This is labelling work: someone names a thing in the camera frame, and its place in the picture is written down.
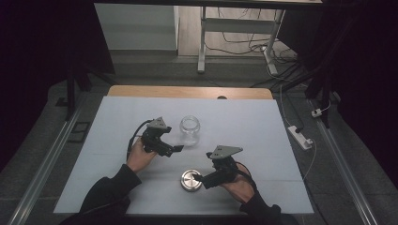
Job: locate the black stand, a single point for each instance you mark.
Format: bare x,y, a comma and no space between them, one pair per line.
70,93
319,84

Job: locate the metal floor rail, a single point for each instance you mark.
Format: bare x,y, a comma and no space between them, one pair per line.
43,168
344,168

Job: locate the white plug adapter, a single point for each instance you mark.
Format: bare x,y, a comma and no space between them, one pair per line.
316,112

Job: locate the white desk frame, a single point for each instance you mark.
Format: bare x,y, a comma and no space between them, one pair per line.
237,25

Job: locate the person's right hand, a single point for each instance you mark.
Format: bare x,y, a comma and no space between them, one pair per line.
239,187

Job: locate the clear glass jar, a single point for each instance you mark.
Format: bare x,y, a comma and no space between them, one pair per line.
189,129

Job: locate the wooden table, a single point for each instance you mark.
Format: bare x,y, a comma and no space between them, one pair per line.
187,92

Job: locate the person's left hand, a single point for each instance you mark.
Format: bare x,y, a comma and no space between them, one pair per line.
139,157

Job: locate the white table sheet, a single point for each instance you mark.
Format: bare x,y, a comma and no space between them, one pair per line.
250,125

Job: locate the black floor plate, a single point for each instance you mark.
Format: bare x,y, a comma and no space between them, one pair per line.
79,132

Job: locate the black curtain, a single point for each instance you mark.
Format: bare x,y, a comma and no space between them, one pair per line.
359,62
37,62

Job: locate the white power strip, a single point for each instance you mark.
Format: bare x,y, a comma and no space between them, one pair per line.
299,137

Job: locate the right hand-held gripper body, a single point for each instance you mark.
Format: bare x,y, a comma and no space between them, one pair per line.
223,167

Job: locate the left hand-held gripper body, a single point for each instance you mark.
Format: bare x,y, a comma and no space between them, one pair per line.
153,139

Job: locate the round metal jar lid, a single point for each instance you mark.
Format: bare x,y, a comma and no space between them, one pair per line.
189,181

